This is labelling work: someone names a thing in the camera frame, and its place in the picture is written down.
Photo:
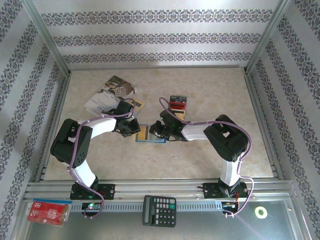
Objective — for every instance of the aluminium table back rail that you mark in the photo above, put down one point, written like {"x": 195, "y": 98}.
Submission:
{"x": 155, "y": 67}

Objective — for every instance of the aluminium mounting rail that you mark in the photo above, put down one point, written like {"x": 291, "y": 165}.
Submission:
{"x": 155, "y": 187}

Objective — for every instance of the green tape roll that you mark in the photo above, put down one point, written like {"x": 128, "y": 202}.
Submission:
{"x": 256, "y": 212}

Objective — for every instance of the red packet in plastic bag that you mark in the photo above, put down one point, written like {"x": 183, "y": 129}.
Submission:
{"x": 45, "y": 215}

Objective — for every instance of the blue card holder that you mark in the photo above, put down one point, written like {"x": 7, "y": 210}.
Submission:
{"x": 137, "y": 136}

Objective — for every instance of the aluminium frame corner post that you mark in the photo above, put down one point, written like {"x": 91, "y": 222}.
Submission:
{"x": 267, "y": 37}
{"x": 48, "y": 37}

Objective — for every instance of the black desk calculator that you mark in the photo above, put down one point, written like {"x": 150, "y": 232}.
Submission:
{"x": 160, "y": 212}

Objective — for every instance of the aluminium table side rail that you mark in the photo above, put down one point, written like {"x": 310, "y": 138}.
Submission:
{"x": 263, "y": 125}
{"x": 55, "y": 125}

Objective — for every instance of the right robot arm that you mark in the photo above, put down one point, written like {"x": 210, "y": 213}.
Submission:
{"x": 195, "y": 130}

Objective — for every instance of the black plastic card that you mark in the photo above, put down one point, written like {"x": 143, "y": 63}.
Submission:
{"x": 178, "y": 98}

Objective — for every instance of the paperback book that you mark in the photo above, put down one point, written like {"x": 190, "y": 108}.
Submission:
{"x": 117, "y": 87}

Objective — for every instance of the grey metal shelf panel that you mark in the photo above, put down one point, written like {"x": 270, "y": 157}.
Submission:
{"x": 112, "y": 227}

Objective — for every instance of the gold pocket calculator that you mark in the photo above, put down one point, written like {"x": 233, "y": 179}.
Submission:
{"x": 140, "y": 103}

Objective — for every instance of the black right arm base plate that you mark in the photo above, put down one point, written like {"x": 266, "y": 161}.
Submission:
{"x": 211, "y": 191}

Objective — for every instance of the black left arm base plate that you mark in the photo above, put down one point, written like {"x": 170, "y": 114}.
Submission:
{"x": 107, "y": 191}

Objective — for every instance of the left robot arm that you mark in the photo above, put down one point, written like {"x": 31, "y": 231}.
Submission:
{"x": 102, "y": 127}

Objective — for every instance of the red plastic card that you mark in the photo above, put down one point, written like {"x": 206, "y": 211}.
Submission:
{"x": 178, "y": 108}
{"x": 178, "y": 103}

